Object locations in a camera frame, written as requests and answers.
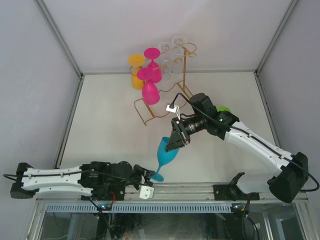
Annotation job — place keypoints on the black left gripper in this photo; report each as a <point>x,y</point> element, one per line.
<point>144,175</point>

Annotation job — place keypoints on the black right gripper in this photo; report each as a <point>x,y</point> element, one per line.
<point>179,137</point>

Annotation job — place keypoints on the blue wine glass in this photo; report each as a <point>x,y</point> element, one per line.
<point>163,158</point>

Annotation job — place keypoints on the green wine glass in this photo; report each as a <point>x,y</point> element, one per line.
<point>223,108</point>

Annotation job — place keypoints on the pink wine glass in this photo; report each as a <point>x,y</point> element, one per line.
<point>153,53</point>
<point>150,92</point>

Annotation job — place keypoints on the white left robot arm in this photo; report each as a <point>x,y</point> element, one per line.
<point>96,181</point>

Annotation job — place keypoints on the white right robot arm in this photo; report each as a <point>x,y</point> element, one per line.
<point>288,172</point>

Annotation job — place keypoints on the clear wine glass left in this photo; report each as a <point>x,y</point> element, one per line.
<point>165,48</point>

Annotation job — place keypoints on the clear wine glass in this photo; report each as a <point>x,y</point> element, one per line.
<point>165,48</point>
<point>178,42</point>

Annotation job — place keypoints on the clear wine glass right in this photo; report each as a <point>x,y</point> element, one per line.
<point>178,42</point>

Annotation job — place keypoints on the orange wine glass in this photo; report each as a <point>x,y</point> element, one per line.
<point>136,61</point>

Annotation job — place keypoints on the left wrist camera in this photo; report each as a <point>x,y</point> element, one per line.
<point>146,192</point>

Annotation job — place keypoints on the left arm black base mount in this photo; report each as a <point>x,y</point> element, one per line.
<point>113,192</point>

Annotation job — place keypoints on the gold wire glass rack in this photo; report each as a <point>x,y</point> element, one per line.
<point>144,110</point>

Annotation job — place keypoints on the aluminium frame rail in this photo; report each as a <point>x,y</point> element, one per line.
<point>172,193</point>

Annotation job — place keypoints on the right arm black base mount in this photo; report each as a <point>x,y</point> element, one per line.
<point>226,192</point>

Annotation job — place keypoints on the grey slotted cable duct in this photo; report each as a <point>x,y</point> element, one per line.
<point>141,208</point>

